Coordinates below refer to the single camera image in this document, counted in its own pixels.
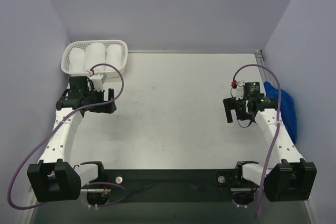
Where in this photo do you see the rolled white towel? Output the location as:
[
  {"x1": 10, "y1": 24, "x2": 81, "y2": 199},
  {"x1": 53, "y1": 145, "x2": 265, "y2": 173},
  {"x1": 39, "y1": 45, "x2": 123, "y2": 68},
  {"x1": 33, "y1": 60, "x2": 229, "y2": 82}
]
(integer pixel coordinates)
[
  {"x1": 83, "y1": 42, "x2": 107, "y2": 72},
  {"x1": 68, "y1": 48, "x2": 85, "y2": 73},
  {"x1": 106, "y1": 45, "x2": 123, "y2": 70}
]

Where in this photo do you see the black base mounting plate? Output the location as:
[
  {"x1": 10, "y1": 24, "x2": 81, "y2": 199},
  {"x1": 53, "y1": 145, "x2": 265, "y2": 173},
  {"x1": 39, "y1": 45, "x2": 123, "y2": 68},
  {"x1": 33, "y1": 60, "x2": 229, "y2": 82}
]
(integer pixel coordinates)
[{"x1": 82, "y1": 169, "x2": 259, "y2": 207}]

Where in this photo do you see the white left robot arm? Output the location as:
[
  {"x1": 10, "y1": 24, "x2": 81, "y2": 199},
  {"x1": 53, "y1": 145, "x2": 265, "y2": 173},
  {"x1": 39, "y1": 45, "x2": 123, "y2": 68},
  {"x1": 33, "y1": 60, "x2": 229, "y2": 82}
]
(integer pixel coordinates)
[{"x1": 27, "y1": 73, "x2": 116, "y2": 202}]

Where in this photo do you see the aluminium right side rail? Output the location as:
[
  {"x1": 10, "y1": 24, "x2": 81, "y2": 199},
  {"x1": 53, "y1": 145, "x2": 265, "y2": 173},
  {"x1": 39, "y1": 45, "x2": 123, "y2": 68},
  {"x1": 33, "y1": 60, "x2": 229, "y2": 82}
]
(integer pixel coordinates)
[{"x1": 254, "y1": 50, "x2": 268, "y2": 82}]

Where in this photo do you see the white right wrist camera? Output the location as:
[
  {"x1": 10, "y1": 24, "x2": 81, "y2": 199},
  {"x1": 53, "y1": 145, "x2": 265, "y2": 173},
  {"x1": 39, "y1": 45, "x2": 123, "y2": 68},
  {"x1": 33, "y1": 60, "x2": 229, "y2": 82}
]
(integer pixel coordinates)
[{"x1": 230, "y1": 80, "x2": 245, "y2": 100}]

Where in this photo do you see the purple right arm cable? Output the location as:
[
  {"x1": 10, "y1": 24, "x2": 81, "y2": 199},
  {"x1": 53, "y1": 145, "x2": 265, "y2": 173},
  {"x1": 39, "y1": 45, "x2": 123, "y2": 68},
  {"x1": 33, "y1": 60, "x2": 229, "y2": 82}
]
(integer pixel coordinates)
[{"x1": 232, "y1": 63, "x2": 282, "y2": 219}]

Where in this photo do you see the white plastic mesh basket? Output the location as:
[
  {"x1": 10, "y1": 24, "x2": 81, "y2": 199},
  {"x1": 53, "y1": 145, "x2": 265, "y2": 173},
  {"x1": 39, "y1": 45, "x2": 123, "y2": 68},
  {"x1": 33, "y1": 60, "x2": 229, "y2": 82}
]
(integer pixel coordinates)
[{"x1": 61, "y1": 40, "x2": 128, "y2": 78}]

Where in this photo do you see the left rolled white towel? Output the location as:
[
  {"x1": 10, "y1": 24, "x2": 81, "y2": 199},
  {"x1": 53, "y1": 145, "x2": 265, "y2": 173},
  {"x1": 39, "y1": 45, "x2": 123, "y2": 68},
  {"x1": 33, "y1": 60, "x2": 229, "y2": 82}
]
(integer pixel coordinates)
[{"x1": 68, "y1": 48, "x2": 85, "y2": 73}]

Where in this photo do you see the right rolled white towel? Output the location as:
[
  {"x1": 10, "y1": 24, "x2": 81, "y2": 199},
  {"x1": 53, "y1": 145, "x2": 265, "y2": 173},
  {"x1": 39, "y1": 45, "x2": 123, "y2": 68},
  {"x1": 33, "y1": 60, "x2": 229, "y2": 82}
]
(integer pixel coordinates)
[{"x1": 106, "y1": 45, "x2": 123, "y2": 70}]

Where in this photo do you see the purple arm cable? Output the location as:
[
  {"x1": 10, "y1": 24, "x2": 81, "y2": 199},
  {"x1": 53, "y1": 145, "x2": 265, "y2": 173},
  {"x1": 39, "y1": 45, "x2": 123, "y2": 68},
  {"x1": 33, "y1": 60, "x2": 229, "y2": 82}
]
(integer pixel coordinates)
[
  {"x1": 7, "y1": 63, "x2": 129, "y2": 210},
  {"x1": 232, "y1": 63, "x2": 282, "y2": 219}
]

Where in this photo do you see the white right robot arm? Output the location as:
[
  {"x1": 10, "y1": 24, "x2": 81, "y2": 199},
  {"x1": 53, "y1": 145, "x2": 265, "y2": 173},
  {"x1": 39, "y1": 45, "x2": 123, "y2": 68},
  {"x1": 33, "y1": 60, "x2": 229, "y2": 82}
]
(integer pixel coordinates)
[{"x1": 223, "y1": 81, "x2": 317, "y2": 202}]

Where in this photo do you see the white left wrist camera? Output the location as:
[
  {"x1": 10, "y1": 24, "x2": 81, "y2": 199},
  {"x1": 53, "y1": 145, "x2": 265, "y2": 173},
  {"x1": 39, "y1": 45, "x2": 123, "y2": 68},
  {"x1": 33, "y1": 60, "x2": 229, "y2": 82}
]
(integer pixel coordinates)
[{"x1": 89, "y1": 73, "x2": 107, "y2": 92}]

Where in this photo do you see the middle rolled white towel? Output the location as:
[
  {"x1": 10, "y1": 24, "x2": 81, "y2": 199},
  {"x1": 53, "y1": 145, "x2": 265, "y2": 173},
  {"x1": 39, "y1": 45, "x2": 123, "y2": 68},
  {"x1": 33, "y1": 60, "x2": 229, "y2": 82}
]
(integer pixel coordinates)
[{"x1": 83, "y1": 42, "x2": 107, "y2": 72}]

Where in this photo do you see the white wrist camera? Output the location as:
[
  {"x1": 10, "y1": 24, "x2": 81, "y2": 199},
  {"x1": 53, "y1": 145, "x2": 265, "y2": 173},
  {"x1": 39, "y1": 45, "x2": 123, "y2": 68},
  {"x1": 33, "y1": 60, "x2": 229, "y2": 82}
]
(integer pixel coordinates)
[
  {"x1": 230, "y1": 80, "x2": 245, "y2": 100},
  {"x1": 89, "y1": 73, "x2": 107, "y2": 92}
]

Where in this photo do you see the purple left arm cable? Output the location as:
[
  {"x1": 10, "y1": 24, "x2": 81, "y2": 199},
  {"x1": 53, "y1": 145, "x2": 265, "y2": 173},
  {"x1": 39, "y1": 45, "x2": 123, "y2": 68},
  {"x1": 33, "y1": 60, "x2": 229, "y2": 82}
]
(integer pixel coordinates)
[{"x1": 7, "y1": 63, "x2": 129, "y2": 210}]

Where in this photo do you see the blue towel pile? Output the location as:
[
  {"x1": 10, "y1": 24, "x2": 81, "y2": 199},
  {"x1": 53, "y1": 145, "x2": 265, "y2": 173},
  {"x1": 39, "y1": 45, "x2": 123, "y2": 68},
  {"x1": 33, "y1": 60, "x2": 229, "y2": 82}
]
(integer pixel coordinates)
[{"x1": 264, "y1": 81, "x2": 297, "y2": 144}]

